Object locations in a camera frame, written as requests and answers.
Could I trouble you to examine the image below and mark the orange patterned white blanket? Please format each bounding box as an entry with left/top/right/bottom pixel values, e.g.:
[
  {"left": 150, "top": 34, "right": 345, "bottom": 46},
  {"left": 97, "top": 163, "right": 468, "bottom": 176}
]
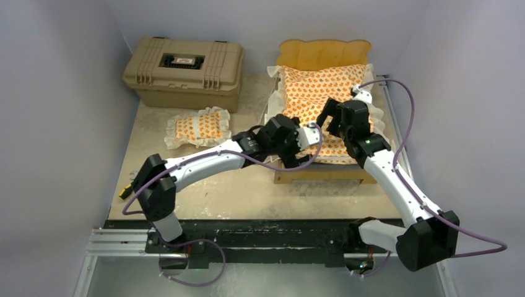
[{"left": 263, "top": 64, "right": 390, "bottom": 165}]

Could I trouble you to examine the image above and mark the wooden pet bed frame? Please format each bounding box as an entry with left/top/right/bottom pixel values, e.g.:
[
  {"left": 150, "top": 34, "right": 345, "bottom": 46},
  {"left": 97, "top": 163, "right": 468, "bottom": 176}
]
[{"left": 274, "top": 40, "right": 376, "bottom": 184}]

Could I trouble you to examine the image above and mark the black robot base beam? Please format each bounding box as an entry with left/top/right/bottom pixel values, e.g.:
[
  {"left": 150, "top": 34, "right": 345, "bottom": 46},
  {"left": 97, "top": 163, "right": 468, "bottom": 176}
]
[{"left": 104, "top": 219, "right": 386, "bottom": 269}]

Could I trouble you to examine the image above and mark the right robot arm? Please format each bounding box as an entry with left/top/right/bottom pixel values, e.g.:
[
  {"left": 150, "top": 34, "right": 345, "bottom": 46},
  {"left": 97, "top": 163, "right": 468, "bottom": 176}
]
[{"left": 316, "top": 98, "right": 459, "bottom": 272}]

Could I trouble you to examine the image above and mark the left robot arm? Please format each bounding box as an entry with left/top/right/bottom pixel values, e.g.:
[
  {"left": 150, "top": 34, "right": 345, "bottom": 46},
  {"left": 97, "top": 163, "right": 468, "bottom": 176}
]
[{"left": 131, "top": 114, "right": 323, "bottom": 253}]

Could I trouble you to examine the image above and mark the small orange patterned pillow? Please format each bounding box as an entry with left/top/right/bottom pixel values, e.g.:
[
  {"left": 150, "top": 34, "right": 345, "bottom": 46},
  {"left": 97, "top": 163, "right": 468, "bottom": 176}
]
[{"left": 164, "top": 106, "right": 232, "bottom": 150}]

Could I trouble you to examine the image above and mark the tan plastic tool case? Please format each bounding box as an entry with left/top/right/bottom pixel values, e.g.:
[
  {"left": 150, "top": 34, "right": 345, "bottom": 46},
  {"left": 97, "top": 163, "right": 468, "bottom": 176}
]
[{"left": 123, "top": 37, "right": 245, "bottom": 113}]

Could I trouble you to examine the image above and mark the yellow black screwdriver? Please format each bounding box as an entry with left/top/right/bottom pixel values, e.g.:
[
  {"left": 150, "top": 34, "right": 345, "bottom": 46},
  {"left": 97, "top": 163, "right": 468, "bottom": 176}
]
[{"left": 118, "top": 184, "right": 133, "bottom": 200}]

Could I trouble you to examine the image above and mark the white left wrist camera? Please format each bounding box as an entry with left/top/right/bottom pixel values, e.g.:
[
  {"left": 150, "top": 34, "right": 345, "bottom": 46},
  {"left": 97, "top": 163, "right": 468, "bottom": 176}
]
[{"left": 296, "top": 122, "right": 322, "bottom": 151}]

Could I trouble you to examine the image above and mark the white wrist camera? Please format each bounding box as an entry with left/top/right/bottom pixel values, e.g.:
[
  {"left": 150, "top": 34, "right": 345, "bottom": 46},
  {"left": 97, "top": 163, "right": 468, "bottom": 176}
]
[
  {"left": 351, "top": 85, "right": 373, "bottom": 105},
  {"left": 296, "top": 122, "right": 322, "bottom": 151}
]

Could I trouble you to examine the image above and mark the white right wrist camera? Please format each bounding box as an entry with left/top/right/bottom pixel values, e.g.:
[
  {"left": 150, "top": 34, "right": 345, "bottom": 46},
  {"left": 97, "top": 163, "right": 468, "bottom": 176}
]
[{"left": 351, "top": 85, "right": 373, "bottom": 105}]

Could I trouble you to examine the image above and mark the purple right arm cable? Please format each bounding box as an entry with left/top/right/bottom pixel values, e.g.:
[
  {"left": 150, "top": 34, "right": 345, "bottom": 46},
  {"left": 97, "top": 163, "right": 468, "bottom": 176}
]
[{"left": 357, "top": 79, "right": 508, "bottom": 278}]

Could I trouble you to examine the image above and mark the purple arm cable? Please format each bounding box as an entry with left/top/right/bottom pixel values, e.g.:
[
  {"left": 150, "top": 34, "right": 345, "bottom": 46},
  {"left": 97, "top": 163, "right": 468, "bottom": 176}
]
[
  {"left": 121, "top": 123, "right": 325, "bottom": 288},
  {"left": 357, "top": 79, "right": 508, "bottom": 278}
]

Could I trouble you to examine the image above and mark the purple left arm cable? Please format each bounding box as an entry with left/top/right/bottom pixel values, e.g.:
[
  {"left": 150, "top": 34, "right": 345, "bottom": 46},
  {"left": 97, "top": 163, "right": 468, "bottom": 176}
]
[{"left": 121, "top": 123, "right": 325, "bottom": 288}]

